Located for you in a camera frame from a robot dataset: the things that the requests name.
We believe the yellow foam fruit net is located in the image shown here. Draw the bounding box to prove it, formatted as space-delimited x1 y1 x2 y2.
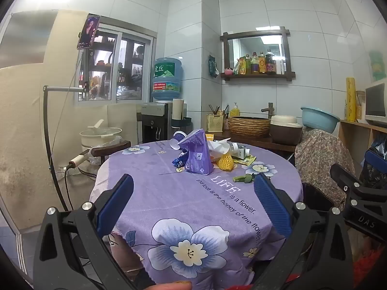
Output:
217 153 235 170

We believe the light blue plastic basin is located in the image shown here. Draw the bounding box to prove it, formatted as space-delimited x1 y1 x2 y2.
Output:
300 106 341 133

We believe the light wooden shelf unit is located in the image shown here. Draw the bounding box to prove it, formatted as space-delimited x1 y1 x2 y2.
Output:
338 119 387 170

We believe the green wall sticker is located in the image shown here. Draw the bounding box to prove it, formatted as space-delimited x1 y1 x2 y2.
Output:
369 51 384 80

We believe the wicker basket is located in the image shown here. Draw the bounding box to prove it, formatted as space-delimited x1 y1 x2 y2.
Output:
227 116 271 138

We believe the black phone stand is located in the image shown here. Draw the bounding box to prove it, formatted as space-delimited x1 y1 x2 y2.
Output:
42 48 91 212

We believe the black plastic bag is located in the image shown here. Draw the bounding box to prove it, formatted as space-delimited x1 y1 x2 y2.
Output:
361 140 387 189

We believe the blue snack wrapper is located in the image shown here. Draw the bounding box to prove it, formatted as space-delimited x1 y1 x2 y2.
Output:
171 152 188 168

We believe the floral patterned cloth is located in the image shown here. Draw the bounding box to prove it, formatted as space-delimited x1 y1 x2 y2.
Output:
295 128 356 209

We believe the white microwave oven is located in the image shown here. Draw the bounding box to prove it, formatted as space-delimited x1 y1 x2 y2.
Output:
364 81 387 124

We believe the purple snack bag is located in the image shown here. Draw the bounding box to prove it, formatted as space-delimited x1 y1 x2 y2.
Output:
177 129 214 176

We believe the smartphone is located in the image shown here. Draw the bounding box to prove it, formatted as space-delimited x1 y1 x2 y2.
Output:
76 14 101 50

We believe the dark teal roll holder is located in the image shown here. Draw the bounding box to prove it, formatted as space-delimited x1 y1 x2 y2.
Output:
171 116 192 128

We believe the tall yellow box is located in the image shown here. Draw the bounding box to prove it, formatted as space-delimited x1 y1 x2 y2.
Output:
345 77 357 121

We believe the brown white rice cooker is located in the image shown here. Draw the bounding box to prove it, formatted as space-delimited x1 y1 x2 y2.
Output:
269 115 303 145

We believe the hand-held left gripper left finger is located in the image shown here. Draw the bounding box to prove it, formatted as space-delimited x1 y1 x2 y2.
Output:
33 174 158 290

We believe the white crumpled paper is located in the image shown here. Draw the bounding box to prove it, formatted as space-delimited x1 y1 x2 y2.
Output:
208 138 232 158

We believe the wooden framed mirror shelf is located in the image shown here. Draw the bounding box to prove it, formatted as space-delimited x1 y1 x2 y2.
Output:
220 27 296 81

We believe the sliding window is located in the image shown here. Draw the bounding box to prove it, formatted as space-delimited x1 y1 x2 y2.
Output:
74 16 158 106

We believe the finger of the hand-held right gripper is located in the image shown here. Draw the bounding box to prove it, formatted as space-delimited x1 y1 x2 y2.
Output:
364 149 387 188
329 163 372 207

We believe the beige paper roll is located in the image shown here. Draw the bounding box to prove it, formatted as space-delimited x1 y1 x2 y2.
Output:
172 98 185 121

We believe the green vegetable scrap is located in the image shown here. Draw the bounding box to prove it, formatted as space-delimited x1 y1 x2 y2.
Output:
233 174 256 184

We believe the cream utensil holder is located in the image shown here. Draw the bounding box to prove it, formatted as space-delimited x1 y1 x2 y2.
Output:
207 114 226 132

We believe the brown chopsticks bundle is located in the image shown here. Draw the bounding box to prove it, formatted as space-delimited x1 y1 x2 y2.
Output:
208 103 229 116

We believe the white pot with glass lid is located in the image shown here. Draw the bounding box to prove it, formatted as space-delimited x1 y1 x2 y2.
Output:
79 120 123 149

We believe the white plastic bottle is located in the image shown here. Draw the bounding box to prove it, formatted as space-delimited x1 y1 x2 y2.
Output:
227 141 250 159

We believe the green yellow packet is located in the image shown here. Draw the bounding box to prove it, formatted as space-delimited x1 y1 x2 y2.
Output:
234 155 257 166

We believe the blue white yoghurt cup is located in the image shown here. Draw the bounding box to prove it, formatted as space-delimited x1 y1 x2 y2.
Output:
169 131 188 152

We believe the wooden chair back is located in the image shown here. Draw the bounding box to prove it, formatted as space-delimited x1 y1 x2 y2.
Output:
91 140 132 165

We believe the blue water jug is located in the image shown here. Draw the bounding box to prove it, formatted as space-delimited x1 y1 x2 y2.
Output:
150 57 184 102

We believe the person's left hand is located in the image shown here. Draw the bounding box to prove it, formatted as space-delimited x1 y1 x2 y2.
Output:
151 280 194 290

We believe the water dispenser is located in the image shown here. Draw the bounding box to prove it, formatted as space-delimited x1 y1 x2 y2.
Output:
141 102 170 144

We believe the dark wooden counter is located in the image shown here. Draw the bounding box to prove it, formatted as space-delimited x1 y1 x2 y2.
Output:
212 130 298 154

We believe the purple floral tablecloth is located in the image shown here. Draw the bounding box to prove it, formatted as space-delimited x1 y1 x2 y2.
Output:
91 139 304 289

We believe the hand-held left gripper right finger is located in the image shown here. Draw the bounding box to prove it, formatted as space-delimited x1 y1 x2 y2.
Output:
253 173 354 290

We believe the green hanging pouch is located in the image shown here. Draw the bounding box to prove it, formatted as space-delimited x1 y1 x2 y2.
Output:
208 55 221 79

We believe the row of condiment bottles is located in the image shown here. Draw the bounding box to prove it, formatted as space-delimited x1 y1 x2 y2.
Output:
233 49 286 75

